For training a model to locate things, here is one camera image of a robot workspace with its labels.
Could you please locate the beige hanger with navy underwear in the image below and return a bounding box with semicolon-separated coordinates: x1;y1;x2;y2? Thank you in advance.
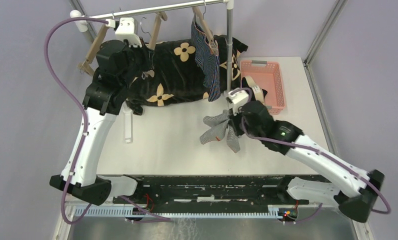
190;6;219;56

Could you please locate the black underwear cream waistband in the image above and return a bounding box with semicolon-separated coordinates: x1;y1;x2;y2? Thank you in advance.
240;76;268;104

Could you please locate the navy striped underwear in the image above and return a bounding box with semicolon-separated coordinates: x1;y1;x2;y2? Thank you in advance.
191;19;221;102

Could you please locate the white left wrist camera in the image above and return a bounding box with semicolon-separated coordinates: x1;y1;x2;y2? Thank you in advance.
105;17;143;47

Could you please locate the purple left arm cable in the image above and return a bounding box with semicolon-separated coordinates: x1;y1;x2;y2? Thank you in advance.
43;17;172;225

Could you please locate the empty beige hanger far left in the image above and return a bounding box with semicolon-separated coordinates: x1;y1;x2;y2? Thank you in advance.
77;24;109;76

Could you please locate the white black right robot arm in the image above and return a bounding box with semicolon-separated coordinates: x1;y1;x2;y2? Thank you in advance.
229;101;391;223

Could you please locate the light blue cable duct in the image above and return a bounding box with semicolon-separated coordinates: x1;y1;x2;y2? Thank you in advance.
85;205;283;220

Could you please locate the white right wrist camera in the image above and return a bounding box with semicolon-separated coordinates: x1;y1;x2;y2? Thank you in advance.
226;87;253;115

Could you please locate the beige clip hanger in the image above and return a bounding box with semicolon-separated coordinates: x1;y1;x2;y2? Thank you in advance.
109;15;125;42

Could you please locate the pink plastic basket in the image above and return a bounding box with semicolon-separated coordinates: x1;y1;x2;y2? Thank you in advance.
240;60;287;115

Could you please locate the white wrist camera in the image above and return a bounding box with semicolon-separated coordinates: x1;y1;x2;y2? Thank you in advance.
105;17;143;47
226;87;253;115

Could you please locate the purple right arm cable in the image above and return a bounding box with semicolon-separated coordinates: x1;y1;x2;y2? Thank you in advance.
230;87;392;224

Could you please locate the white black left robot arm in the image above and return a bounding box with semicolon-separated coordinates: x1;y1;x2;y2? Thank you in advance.
49;40;154;206

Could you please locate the beige hanger with striped underwear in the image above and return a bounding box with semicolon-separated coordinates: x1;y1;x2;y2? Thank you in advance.
140;11;168;51

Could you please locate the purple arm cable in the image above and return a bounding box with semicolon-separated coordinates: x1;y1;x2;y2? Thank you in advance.
230;87;392;224
43;17;172;225

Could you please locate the black floral blanket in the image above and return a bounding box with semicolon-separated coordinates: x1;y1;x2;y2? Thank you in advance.
111;34;249;116

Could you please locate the silver white clothes rack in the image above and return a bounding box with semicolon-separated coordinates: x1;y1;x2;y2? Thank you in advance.
69;0;240;144

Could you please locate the grey white striped underwear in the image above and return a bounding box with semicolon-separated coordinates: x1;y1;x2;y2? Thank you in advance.
199;109;241;153

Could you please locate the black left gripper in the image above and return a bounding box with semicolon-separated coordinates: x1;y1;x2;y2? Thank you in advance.
120;36;155;88

